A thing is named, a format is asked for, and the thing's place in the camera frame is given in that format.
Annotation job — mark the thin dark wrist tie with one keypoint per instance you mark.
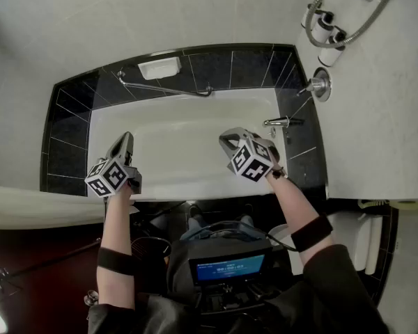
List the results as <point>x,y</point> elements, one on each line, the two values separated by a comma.
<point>278,173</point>

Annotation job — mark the white pump bottle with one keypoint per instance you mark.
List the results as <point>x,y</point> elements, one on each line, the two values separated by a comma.
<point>308,19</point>
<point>329,54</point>
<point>320,30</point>

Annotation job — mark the white toilet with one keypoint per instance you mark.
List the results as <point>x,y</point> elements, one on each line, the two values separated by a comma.
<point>278,233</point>

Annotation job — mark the chrome bathtub spout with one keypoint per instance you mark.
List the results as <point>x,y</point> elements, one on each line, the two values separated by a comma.
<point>278,121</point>

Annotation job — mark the person's dark jacket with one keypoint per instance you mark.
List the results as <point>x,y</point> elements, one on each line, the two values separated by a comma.
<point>334,291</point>

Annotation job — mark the black round bin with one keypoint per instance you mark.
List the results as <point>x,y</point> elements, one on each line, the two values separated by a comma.
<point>149,247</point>

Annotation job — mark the chrome overflow knob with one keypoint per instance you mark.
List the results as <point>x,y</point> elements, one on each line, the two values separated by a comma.
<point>272,132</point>

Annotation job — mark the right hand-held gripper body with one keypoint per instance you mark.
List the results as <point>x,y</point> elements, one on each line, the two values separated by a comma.
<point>251,162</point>

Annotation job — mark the white bathtub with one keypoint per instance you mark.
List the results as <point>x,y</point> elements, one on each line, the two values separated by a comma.
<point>181,144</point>

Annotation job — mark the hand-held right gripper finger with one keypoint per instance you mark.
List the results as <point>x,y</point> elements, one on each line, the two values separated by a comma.
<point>240,131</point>
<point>226,146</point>

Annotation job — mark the chrome grab bar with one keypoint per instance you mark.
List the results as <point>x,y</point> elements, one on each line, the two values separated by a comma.
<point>160,88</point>

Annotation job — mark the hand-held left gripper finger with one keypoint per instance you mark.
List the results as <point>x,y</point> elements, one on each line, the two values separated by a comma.
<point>129,151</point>
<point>114,147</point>

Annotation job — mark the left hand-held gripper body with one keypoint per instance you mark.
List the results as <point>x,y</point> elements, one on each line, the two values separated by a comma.
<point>108,177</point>

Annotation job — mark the black elastic armband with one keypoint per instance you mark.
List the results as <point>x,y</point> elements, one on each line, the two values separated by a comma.
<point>115,261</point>
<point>311,233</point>

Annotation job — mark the white soap dish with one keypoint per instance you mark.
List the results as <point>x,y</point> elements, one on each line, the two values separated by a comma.
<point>158,68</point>

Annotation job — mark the person's blue jeans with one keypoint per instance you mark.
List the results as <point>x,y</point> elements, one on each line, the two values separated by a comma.
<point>195,224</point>

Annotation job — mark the person's right forearm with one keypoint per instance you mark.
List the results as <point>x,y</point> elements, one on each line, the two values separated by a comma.
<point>292,200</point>

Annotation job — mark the chrome shower mixer valve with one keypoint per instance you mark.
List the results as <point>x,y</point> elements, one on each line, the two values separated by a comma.
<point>322,85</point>

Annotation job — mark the black tripod stand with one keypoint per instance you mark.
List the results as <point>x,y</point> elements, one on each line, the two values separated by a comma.
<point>0,278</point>

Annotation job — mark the chest-mounted screen device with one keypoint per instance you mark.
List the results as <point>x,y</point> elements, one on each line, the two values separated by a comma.
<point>230,266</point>

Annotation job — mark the person's left forearm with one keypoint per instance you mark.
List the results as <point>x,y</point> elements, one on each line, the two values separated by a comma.
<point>115,228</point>

